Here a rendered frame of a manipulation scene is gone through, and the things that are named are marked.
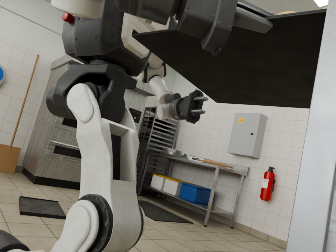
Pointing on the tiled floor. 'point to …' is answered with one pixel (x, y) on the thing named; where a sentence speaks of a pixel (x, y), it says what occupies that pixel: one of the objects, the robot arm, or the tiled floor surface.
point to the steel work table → (212, 186)
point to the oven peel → (6, 160)
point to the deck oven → (67, 135)
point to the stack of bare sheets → (41, 208)
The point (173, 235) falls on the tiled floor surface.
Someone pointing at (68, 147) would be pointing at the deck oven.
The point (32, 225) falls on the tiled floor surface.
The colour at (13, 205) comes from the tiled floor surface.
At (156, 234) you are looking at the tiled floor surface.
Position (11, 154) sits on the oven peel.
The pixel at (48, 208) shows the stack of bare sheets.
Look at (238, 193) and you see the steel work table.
